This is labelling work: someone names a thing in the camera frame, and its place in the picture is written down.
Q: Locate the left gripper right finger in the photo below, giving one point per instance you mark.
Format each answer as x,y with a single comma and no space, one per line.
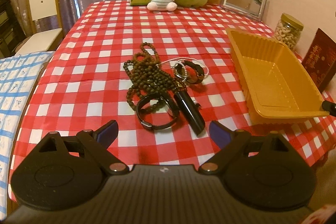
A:
231,144

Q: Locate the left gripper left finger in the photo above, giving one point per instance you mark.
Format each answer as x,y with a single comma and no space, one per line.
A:
96,143

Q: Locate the black lipstick tube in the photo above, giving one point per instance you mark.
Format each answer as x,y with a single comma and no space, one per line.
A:
190,111

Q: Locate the yellow plastic tray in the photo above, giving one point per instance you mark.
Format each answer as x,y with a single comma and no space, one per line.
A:
276,87

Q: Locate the red checkered tablecloth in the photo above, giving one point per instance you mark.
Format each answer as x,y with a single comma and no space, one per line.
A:
84,85

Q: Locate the cashew jar gold lid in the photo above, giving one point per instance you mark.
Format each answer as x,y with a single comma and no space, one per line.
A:
288,30

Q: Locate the blue white checkered cushion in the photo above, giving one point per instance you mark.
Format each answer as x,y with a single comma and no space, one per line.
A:
19,76

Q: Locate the white wooden chair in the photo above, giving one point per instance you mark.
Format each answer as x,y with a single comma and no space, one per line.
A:
42,40

